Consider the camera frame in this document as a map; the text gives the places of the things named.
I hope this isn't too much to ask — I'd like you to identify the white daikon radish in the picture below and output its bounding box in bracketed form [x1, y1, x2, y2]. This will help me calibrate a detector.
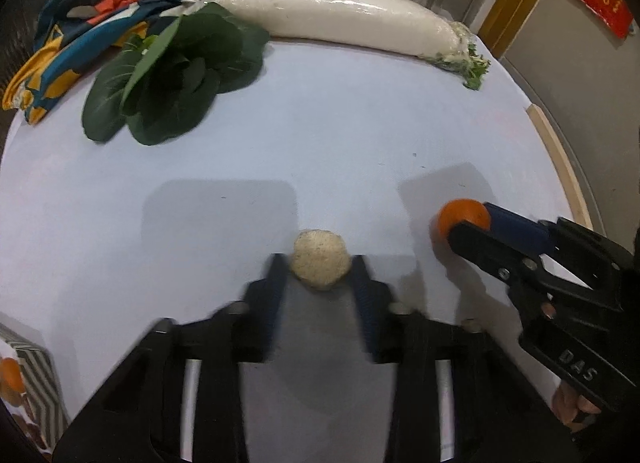
[186, 0, 490, 90]

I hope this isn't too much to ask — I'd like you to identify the striped white tray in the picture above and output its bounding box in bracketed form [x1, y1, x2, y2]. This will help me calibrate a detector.
[1, 325, 68, 462]

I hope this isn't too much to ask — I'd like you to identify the white tablecloth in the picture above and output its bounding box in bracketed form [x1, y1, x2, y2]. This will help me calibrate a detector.
[1, 42, 570, 414]

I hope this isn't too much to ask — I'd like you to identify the beige cake piece upper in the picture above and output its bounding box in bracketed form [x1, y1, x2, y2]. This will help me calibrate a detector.
[291, 229, 352, 291]

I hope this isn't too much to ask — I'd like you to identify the orange near cakes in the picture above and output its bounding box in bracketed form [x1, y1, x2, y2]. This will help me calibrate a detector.
[437, 198, 491, 240]

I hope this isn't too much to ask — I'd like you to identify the large orange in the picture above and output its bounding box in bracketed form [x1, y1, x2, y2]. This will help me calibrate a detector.
[1, 357, 26, 395]

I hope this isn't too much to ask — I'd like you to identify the green leafy vegetable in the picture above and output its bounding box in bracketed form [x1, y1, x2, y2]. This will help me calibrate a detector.
[81, 2, 270, 145]

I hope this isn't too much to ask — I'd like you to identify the person hand on gripper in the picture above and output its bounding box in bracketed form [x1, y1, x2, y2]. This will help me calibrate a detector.
[551, 382, 601, 431]

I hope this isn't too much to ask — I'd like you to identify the colourful patterned cloth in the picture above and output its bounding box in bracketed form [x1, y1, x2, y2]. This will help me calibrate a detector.
[1, 0, 182, 125]

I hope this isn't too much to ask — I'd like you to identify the wooden plank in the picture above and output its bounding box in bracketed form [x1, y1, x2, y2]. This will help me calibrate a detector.
[526, 103, 593, 230]

